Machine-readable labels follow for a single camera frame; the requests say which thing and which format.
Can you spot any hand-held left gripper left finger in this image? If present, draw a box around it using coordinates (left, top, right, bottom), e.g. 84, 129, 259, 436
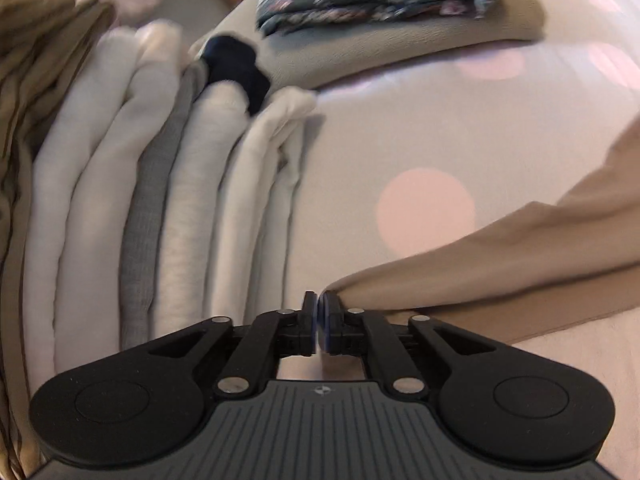
120, 291, 319, 401

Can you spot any pink polka dot bedsheet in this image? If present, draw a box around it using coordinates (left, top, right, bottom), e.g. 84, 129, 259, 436
190, 0, 640, 480

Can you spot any tan garment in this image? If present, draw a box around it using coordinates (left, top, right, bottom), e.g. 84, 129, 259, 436
320, 110, 640, 346

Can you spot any beige folded blanket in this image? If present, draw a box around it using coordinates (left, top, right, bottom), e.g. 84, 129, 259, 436
150, 0, 546, 92

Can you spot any olive striped cloth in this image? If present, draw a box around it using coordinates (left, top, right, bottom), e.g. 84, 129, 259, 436
0, 0, 116, 480

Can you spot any cream folded garment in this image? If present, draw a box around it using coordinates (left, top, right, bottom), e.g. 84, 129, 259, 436
147, 80, 251, 331

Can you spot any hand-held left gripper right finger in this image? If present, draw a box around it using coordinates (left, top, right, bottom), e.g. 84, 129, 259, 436
318, 291, 521, 401

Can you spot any navy blue cloth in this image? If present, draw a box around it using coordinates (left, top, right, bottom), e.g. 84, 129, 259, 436
202, 35, 272, 116

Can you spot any grey folded garment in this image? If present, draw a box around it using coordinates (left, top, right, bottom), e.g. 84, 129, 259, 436
119, 67, 208, 351

